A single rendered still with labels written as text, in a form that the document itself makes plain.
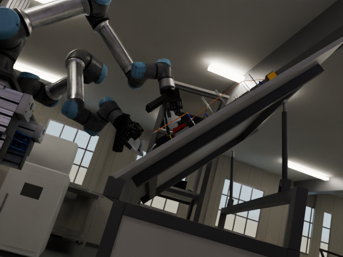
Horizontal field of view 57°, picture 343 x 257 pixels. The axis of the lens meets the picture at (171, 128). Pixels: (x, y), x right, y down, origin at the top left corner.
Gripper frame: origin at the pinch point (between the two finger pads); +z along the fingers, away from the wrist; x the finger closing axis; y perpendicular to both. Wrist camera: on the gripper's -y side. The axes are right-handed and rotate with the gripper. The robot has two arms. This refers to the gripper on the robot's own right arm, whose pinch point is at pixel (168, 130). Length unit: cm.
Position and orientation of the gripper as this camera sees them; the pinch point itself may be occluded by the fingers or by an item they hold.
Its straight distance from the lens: 139.4
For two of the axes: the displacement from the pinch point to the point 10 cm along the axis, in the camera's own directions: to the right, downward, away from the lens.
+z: 1.4, 9.3, -3.4
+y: 9.8, -0.8, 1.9
